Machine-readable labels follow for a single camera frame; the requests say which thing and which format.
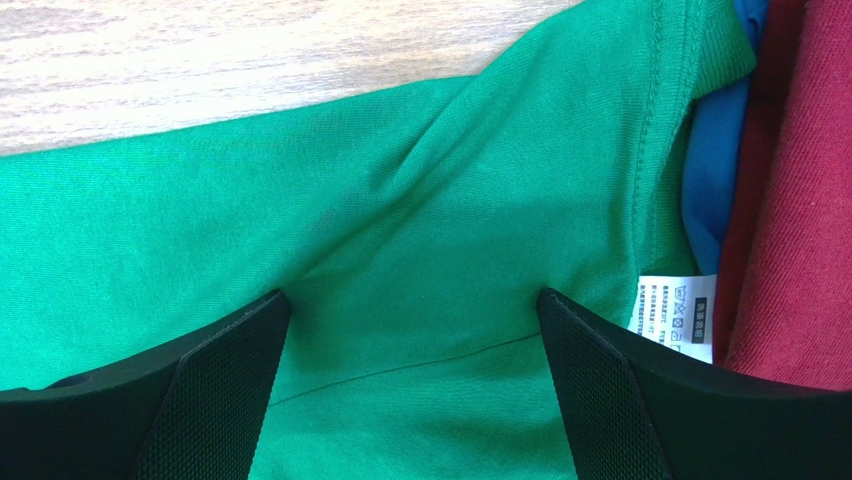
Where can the green t-shirt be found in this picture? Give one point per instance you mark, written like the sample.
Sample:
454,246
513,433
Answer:
411,228

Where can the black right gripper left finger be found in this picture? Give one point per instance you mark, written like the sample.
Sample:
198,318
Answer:
190,408

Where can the blue folded t-shirt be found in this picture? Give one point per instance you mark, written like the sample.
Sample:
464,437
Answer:
715,166

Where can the red folded t-shirt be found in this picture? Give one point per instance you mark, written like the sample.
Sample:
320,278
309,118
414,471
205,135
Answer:
783,301

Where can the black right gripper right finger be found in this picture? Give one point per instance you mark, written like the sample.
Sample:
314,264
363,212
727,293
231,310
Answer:
635,409

